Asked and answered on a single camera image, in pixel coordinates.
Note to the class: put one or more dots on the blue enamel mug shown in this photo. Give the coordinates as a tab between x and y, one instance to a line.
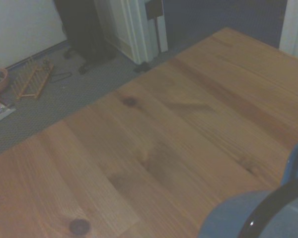
228	213

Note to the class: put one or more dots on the white door frame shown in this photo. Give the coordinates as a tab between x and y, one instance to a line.
129	29

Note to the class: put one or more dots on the wooden dish rack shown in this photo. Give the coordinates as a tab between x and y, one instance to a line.
27	84

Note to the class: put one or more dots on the open white door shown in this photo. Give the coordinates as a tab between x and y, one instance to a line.
161	34

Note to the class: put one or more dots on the black floor-standing box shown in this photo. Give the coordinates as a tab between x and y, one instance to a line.
82	29

